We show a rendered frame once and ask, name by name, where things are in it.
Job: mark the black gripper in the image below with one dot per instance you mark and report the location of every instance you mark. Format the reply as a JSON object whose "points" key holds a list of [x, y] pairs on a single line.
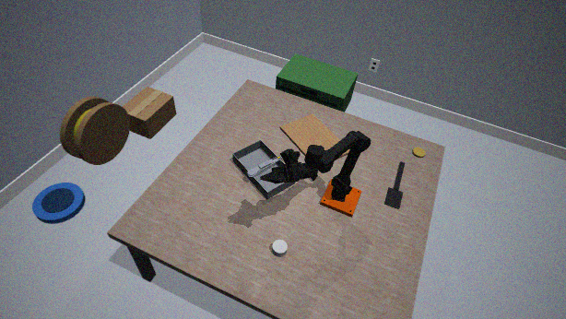
{"points": [[286, 174]]}

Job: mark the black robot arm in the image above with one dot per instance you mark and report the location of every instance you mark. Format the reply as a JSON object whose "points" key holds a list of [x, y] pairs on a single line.
{"points": [[318, 159]]}

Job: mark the white short cylinder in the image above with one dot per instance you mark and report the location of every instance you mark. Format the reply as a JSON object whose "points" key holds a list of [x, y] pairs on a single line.
{"points": [[279, 248]]}

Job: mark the yellow round disc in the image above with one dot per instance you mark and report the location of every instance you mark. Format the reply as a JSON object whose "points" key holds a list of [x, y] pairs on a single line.
{"points": [[419, 152]]}

